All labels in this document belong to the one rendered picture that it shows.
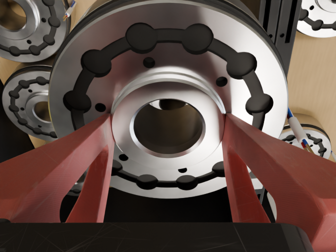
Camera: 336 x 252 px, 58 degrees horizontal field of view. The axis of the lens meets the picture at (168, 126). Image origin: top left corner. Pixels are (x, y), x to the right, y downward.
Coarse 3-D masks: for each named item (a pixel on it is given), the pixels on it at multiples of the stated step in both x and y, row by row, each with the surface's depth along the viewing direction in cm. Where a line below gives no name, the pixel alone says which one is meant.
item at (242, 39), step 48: (144, 0) 10; (192, 0) 10; (96, 48) 11; (144, 48) 11; (192, 48) 11; (240, 48) 11; (48, 96) 12; (96, 96) 12; (240, 96) 12; (144, 192) 16; (192, 192) 16
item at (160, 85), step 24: (168, 72) 11; (120, 96) 12; (144, 96) 12; (168, 96) 12; (192, 96) 12; (216, 96) 12; (120, 120) 12; (216, 120) 12; (120, 144) 13; (144, 144) 13; (192, 144) 13; (216, 144) 13; (168, 168) 14
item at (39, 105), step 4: (36, 104) 35; (40, 104) 36; (44, 104) 37; (36, 108) 35; (40, 108) 36; (44, 108) 37; (40, 112) 36; (44, 112) 36; (48, 112) 37; (44, 116) 36; (48, 116) 36
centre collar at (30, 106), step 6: (30, 96) 34; (36, 96) 33; (42, 96) 33; (30, 102) 34; (36, 102) 34; (30, 108) 34; (30, 114) 35; (36, 114) 35; (36, 120) 35; (42, 120) 35; (48, 120) 36; (48, 126) 36
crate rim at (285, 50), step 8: (288, 0) 21; (296, 0) 21; (280, 8) 22; (288, 8) 21; (296, 8) 21; (280, 16) 22; (288, 16) 22; (296, 16) 22; (280, 24) 22; (296, 24) 22; (280, 32) 23; (288, 32) 23; (280, 40) 23; (288, 40) 23; (280, 48) 23; (288, 48) 23; (288, 56) 24; (288, 64) 24; (256, 192) 35
